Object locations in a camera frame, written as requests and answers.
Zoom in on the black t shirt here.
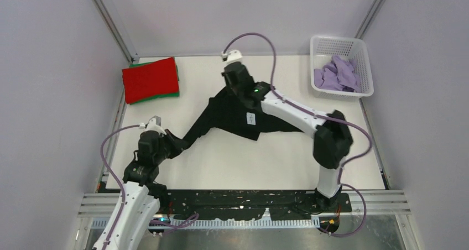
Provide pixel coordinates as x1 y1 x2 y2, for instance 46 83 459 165
183 88 302 145

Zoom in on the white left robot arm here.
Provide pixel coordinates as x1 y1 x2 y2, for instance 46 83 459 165
92 124 186 249

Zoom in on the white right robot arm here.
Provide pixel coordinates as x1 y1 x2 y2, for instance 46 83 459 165
221 62 353 212

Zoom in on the green folded t shirt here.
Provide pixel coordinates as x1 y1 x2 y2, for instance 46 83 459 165
129 59 181 103

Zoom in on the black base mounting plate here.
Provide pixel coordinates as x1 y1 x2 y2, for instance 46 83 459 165
157 189 352 221

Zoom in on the red folded t shirt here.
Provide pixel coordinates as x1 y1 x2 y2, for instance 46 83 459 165
122 57 180 105

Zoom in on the white plastic basket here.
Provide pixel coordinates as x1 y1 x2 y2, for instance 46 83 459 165
310 36 374 100

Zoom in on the purple crumpled t shirt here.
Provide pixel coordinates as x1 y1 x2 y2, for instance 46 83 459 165
313 55 362 93

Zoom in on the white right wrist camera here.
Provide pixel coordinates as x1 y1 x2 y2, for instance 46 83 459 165
221 49 243 65

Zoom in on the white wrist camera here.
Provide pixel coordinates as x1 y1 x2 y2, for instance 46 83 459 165
139 116 166 135
221 49 243 65

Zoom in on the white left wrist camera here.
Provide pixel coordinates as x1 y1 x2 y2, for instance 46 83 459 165
139 116 166 135

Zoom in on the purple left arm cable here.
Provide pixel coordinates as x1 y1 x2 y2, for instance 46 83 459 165
100 123 200 250

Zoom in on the white slotted cable duct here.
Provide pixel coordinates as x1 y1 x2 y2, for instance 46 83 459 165
91 216 321 230

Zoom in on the left aluminium corner post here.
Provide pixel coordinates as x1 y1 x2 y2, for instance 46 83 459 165
93 0 139 64

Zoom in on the aluminium corner post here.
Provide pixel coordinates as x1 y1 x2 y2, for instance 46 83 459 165
93 0 139 64
355 0 386 40

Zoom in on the right aluminium corner post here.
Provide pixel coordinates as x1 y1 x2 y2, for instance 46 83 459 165
355 0 386 40

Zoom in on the aluminium frame rail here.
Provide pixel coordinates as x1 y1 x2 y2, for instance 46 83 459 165
77 190 411 218

